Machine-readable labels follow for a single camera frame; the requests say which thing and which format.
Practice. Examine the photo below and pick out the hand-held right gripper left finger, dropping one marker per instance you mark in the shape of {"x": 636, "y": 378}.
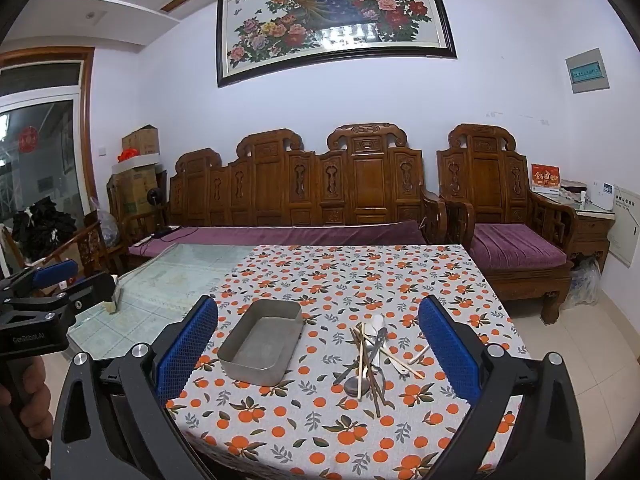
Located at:
{"x": 187, "y": 345}

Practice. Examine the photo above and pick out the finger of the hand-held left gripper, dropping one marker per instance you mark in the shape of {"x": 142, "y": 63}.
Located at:
{"x": 90, "y": 292}
{"x": 57, "y": 271}

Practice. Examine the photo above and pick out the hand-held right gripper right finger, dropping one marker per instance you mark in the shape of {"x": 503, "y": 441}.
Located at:
{"x": 447, "y": 350}

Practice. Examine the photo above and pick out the light bamboo chopstick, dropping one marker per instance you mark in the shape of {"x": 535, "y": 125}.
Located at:
{"x": 356, "y": 360}
{"x": 407, "y": 370}

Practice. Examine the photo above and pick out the rectangular metal tray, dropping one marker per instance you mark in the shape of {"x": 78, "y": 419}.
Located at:
{"x": 250, "y": 362}

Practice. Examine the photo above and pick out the metal fork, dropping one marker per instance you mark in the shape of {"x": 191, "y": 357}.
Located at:
{"x": 345, "y": 372}

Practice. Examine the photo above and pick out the person's left hand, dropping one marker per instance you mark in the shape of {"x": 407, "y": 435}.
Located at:
{"x": 39, "y": 400}

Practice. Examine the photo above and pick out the small beige box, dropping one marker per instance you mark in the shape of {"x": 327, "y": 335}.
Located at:
{"x": 112, "y": 302}

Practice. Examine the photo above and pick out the small wooden chair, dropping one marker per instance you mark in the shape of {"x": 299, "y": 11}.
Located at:
{"x": 92, "y": 252}

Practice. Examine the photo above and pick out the pile of dark clothes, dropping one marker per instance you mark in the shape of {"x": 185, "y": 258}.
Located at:
{"x": 45, "y": 225}

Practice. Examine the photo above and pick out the clear plastic bag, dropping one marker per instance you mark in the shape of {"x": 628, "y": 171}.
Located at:
{"x": 107, "y": 225}

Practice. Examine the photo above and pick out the white remote control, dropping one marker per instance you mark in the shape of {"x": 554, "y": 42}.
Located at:
{"x": 140, "y": 242}

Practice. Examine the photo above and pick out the large brown cardboard box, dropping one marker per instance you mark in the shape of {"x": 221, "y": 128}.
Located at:
{"x": 137, "y": 190}

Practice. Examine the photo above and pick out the black standing fan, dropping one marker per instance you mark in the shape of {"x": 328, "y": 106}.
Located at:
{"x": 155, "y": 197}

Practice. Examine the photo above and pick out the square purple armchair cushion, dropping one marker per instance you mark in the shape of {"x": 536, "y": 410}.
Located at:
{"x": 515, "y": 247}

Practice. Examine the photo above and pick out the red paper window decoration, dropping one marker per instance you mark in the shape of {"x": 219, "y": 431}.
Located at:
{"x": 30, "y": 140}

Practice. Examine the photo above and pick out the flat white storage box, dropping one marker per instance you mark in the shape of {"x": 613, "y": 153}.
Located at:
{"x": 142, "y": 166}

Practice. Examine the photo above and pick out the red plastic bag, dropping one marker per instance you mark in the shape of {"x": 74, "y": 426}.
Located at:
{"x": 129, "y": 153}

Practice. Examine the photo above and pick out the orange fruit print tablecloth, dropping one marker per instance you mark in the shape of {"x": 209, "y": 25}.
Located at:
{"x": 325, "y": 440}

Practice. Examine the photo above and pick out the crumpled white plastic bag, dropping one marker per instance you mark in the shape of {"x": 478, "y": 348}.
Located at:
{"x": 582, "y": 280}

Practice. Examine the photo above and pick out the small brown cardboard box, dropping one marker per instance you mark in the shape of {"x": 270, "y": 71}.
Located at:
{"x": 142, "y": 141}

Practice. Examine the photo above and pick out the long purple sofa cushion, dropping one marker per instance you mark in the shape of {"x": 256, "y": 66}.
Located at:
{"x": 300, "y": 235}

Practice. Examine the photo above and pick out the carved wooden armchair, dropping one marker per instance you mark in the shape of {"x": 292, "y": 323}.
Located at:
{"x": 487, "y": 175}

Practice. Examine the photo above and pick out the carved wooden sofa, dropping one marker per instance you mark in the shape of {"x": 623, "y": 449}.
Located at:
{"x": 365, "y": 185}

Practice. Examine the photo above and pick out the wooden side table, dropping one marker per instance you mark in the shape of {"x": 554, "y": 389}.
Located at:
{"x": 590, "y": 230}

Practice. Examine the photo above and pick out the flat white and dark box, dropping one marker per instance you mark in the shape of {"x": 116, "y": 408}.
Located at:
{"x": 572, "y": 191}

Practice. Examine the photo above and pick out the white box-shaped device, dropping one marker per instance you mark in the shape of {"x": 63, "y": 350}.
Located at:
{"x": 605, "y": 195}

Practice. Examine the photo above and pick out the grey electrical panel box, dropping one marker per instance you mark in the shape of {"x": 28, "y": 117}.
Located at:
{"x": 587, "y": 72}

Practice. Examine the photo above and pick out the framed peacock flower painting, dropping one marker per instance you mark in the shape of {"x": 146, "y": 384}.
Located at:
{"x": 325, "y": 10}

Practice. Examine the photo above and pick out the wooden door frame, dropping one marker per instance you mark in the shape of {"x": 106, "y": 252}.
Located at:
{"x": 87, "y": 125}

